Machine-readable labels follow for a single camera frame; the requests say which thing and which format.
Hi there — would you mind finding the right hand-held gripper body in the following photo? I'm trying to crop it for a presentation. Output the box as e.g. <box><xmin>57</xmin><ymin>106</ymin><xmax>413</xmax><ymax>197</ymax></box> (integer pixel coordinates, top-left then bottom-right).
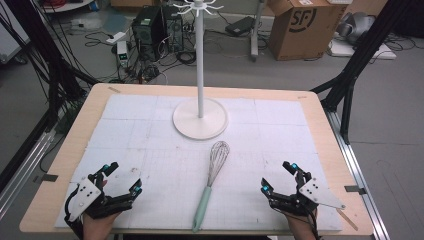
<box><xmin>269</xmin><ymin>177</ymin><xmax>346</xmax><ymax>217</ymax></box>

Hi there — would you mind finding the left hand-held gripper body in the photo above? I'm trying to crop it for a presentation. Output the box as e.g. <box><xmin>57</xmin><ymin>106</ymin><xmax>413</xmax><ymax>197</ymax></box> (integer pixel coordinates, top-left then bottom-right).
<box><xmin>64</xmin><ymin>178</ymin><xmax>135</xmax><ymax>223</ymax></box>

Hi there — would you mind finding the green-handled wire whisk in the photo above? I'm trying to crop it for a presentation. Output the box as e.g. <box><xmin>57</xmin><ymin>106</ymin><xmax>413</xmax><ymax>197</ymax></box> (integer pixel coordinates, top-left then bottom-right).
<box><xmin>191</xmin><ymin>140</ymin><xmax>231</xmax><ymax>233</ymax></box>

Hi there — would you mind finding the white hook stand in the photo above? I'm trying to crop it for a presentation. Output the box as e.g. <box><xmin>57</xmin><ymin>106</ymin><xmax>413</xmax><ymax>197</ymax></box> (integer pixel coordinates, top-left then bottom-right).
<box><xmin>172</xmin><ymin>0</ymin><xmax>230</xmax><ymax>141</ymax></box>

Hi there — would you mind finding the person's left hand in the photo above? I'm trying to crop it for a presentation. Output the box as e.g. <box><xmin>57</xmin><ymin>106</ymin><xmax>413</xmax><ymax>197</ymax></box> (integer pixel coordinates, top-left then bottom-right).
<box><xmin>82</xmin><ymin>212</ymin><xmax>121</xmax><ymax>240</ymax></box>

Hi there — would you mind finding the person's right hand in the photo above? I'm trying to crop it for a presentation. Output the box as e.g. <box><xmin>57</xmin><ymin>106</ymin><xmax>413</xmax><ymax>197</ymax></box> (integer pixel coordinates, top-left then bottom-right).
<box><xmin>284</xmin><ymin>209</ymin><xmax>318</xmax><ymax>240</ymax></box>

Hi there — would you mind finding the white grid mat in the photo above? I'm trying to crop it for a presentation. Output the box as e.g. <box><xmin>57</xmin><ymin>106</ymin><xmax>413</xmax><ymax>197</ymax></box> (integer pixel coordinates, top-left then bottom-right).
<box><xmin>54</xmin><ymin>94</ymin><xmax>344</xmax><ymax>232</ymax></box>

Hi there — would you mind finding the white device with green display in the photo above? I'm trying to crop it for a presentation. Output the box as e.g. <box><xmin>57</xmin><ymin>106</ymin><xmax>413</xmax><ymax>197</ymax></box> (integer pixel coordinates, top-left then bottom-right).
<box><xmin>116</xmin><ymin>40</ymin><xmax>130</xmax><ymax>68</ymax></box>

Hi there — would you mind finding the white flat board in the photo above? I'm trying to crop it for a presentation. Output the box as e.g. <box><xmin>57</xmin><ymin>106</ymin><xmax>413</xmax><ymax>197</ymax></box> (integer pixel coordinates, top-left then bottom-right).
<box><xmin>329</xmin><ymin>39</ymin><xmax>398</xmax><ymax>61</ymax></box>

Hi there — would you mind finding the white power strip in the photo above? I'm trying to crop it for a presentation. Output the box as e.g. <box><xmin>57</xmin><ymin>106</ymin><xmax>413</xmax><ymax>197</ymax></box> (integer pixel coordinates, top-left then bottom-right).
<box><xmin>105</xmin><ymin>31</ymin><xmax>127</xmax><ymax>46</ymax></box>

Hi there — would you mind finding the brown cardboard box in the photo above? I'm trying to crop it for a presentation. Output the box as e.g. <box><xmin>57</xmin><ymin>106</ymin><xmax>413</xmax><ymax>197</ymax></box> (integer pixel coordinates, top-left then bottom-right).
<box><xmin>267</xmin><ymin>0</ymin><xmax>350</xmax><ymax>62</ymax></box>

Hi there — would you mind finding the large black computer tower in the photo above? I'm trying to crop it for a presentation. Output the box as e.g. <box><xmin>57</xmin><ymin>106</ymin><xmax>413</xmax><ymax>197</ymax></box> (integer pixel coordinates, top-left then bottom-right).
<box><xmin>131</xmin><ymin>5</ymin><xmax>168</xmax><ymax>62</ymax></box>

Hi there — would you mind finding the black power adapter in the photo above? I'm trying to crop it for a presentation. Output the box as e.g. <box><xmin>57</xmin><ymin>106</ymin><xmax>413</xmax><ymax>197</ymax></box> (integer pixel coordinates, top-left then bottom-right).
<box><xmin>224</xmin><ymin>15</ymin><xmax>256</xmax><ymax>37</ymax></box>

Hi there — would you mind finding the grey rounded device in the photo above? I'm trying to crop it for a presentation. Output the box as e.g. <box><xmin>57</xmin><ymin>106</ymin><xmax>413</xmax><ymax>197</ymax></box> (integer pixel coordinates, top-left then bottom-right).
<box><xmin>335</xmin><ymin>11</ymin><xmax>377</xmax><ymax>45</ymax></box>

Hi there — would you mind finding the small black computer tower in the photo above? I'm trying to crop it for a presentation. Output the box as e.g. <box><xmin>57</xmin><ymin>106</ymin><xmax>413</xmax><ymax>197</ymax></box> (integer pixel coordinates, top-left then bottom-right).
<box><xmin>162</xmin><ymin>6</ymin><xmax>185</xmax><ymax>53</ymax></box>

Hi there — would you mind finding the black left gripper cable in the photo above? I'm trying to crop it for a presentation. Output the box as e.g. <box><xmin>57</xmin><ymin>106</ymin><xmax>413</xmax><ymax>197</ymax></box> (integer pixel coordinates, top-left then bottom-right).
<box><xmin>63</xmin><ymin>192</ymin><xmax>84</xmax><ymax>240</ymax></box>

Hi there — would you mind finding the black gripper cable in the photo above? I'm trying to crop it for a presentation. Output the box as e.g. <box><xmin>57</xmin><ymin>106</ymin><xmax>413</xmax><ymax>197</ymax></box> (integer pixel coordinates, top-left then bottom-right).
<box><xmin>308</xmin><ymin>208</ymin><xmax>324</xmax><ymax>240</ymax></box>
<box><xmin>63</xmin><ymin>192</ymin><xmax>84</xmax><ymax>240</ymax></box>

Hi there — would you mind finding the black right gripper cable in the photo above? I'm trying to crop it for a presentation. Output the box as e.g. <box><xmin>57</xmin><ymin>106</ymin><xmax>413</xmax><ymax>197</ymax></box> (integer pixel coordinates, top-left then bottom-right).
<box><xmin>308</xmin><ymin>208</ymin><xmax>324</xmax><ymax>240</ymax></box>

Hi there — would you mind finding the aluminium rail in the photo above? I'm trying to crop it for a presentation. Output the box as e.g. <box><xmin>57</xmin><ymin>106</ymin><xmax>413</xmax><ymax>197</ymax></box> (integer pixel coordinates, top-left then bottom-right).
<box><xmin>0</xmin><ymin>128</ymin><xmax>57</xmax><ymax>219</ymax></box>
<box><xmin>324</xmin><ymin>109</ymin><xmax>392</xmax><ymax>240</ymax></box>

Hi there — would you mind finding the black metal frame strut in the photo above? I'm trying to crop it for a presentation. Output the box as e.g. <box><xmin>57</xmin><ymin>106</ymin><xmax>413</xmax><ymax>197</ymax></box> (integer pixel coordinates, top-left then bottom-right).
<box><xmin>310</xmin><ymin>0</ymin><xmax>416</xmax><ymax>146</ymax></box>
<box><xmin>0</xmin><ymin>0</ymin><xmax>100</xmax><ymax>133</ymax></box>

